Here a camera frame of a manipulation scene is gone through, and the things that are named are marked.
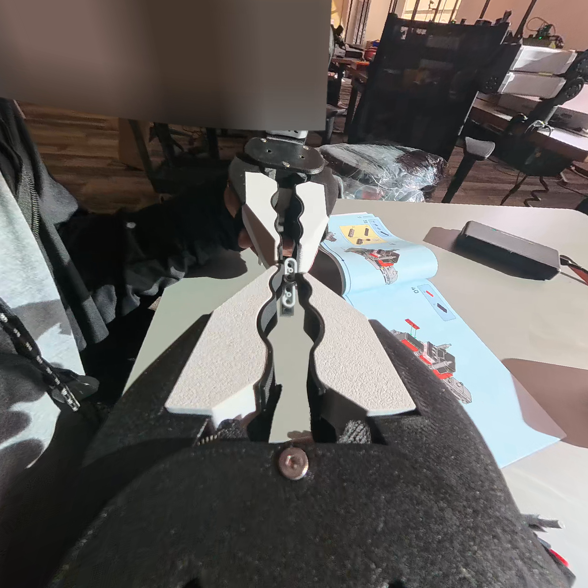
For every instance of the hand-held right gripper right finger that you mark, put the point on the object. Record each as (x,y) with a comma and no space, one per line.
(363,363)

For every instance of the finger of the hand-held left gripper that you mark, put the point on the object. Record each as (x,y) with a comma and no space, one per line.
(317,211)
(259,206)

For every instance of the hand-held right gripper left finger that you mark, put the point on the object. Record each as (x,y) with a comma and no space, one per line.
(220,358)

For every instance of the black toy brick plate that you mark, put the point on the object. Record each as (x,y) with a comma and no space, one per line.
(288,311)

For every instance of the person's left forearm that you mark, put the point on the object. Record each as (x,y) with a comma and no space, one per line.
(160,239)

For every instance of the grey desk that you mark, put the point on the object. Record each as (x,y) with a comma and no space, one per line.
(528,321)

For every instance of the person's left hand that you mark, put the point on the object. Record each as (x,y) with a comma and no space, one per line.
(243,239)

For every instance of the plastic-wrapped chair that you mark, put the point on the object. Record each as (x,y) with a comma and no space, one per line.
(390,170)

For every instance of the blue instruction booklet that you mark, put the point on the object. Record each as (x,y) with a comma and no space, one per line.
(482,390)

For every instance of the black storage rack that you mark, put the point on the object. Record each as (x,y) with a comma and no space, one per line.
(413,92)

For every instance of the black office chair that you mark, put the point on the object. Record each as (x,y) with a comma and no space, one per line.
(477,149)

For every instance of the black power bank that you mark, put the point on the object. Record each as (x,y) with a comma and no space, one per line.
(505,248)

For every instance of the wooden table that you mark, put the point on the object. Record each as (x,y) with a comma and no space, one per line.
(505,117)

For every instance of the person's grey hoodie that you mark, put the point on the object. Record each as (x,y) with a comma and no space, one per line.
(23,275)

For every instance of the white cardboard box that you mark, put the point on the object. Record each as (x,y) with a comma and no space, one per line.
(528,85)
(542,59)

